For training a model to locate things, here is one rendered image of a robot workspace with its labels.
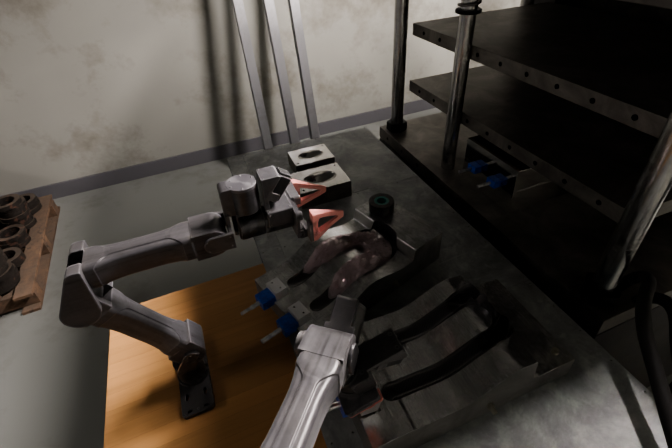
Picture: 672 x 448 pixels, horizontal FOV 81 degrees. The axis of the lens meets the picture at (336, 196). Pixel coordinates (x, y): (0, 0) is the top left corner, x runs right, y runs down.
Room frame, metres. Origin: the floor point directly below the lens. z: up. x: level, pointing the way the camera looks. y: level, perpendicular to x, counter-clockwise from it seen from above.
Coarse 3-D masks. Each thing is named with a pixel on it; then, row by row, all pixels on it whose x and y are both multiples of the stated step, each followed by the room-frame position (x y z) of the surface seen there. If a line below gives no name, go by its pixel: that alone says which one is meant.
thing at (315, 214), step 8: (312, 216) 0.58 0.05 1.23; (320, 216) 0.59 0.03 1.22; (336, 216) 0.62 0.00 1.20; (304, 224) 0.62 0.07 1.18; (312, 224) 0.58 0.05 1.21; (328, 224) 0.61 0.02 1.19; (304, 232) 0.60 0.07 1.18; (312, 232) 0.58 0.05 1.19; (320, 232) 0.59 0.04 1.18; (312, 240) 0.58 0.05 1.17
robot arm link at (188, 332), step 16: (96, 288) 0.50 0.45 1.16; (112, 288) 0.53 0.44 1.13; (112, 304) 0.49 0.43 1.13; (128, 304) 0.51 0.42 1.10; (112, 320) 0.48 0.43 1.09; (128, 320) 0.49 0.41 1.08; (144, 320) 0.50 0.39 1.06; (160, 320) 0.53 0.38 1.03; (176, 320) 0.56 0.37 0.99; (144, 336) 0.50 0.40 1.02; (160, 336) 0.50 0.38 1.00; (176, 336) 0.51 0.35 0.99; (192, 336) 0.53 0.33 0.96; (176, 352) 0.50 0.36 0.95
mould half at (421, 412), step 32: (448, 288) 0.64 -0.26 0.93; (480, 288) 0.70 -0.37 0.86; (384, 320) 0.60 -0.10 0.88; (416, 320) 0.59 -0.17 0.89; (448, 320) 0.56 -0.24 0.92; (480, 320) 0.54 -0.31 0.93; (512, 320) 0.59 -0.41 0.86; (416, 352) 0.51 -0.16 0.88; (448, 352) 0.49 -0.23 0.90; (512, 352) 0.46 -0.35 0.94; (544, 352) 0.50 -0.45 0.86; (384, 384) 0.43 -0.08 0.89; (448, 384) 0.43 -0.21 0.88; (480, 384) 0.41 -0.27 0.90; (512, 384) 0.42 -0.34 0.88; (544, 384) 0.46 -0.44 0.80; (384, 416) 0.37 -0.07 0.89; (416, 416) 0.37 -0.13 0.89; (448, 416) 0.37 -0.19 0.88
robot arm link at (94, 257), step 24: (192, 216) 0.60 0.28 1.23; (216, 216) 0.61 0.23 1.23; (144, 240) 0.54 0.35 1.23; (168, 240) 0.54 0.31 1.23; (192, 240) 0.54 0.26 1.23; (72, 264) 0.53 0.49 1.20; (96, 264) 0.49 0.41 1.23; (120, 264) 0.50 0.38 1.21; (144, 264) 0.52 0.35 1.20; (72, 288) 0.46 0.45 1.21; (72, 312) 0.45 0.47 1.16; (96, 312) 0.46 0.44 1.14
